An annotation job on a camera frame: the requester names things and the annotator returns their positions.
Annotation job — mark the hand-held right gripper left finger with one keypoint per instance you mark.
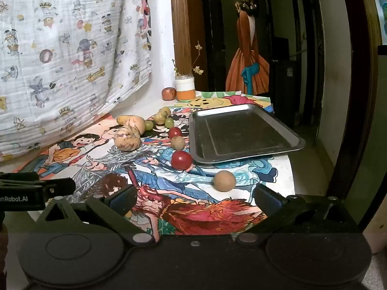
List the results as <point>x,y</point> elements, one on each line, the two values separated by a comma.
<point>124,198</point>

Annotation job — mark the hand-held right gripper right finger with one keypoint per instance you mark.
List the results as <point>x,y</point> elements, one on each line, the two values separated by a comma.
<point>268,198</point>

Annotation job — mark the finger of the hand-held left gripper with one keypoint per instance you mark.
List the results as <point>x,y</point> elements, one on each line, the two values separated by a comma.
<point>60,187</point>

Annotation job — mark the brown longan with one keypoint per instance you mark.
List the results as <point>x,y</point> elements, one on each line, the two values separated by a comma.
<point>177,143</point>
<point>224,181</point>

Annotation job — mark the red cherry tomato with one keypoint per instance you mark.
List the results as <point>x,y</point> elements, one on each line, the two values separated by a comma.
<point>181,160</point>
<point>175,132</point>

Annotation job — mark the metal tray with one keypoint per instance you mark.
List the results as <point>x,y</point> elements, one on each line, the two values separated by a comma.
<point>242,133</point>

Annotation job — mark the green grape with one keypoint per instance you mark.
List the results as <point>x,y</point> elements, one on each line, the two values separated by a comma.
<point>169,122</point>
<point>148,125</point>

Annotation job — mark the yellow banana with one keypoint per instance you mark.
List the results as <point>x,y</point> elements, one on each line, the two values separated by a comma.
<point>163,114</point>
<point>131,120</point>

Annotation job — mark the fantasy anime drawing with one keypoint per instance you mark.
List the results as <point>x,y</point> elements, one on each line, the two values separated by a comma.
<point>181,205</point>

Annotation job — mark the red apple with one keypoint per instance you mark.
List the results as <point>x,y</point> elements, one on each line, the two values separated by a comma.
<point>169,93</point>

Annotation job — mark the white and orange jar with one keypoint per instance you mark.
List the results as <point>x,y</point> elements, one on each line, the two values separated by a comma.
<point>185,87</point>

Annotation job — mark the printed blanket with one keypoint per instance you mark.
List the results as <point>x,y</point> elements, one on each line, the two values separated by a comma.
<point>60,51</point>

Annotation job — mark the dried flower twigs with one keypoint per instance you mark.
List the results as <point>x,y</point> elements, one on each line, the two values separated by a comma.
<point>197,69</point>

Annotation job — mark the painted woman poster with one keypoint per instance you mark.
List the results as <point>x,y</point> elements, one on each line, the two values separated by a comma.
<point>248,51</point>

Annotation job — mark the water bottle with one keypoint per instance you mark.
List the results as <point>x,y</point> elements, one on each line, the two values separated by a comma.
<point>382,12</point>

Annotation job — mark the dark wooden door frame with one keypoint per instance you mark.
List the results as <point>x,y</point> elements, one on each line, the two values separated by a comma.
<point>359,96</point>

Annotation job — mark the brown wooden door frame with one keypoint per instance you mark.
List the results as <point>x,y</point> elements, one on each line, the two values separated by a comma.
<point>184,21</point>

